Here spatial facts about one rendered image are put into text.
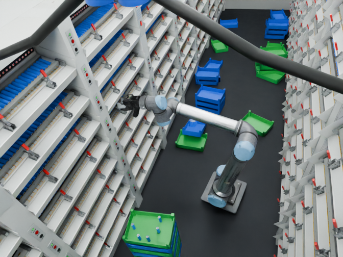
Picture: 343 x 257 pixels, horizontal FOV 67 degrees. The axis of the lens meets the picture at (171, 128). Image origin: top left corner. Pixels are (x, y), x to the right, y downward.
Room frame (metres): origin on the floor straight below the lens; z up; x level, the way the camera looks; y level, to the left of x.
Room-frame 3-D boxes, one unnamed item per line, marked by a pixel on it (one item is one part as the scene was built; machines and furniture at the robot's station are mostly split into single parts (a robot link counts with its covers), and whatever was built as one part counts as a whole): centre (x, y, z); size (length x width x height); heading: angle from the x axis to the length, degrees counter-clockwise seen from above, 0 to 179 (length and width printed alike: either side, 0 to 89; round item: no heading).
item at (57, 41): (1.23, 0.48, 0.87); 0.20 x 0.09 x 1.74; 65
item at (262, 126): (1.90, -0.93, 0.04); 0.30 x 0.20 x 0.08; 40
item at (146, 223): (0.72, 0.25, 0.52); 0.30 x 0.20 x 0.08; 73
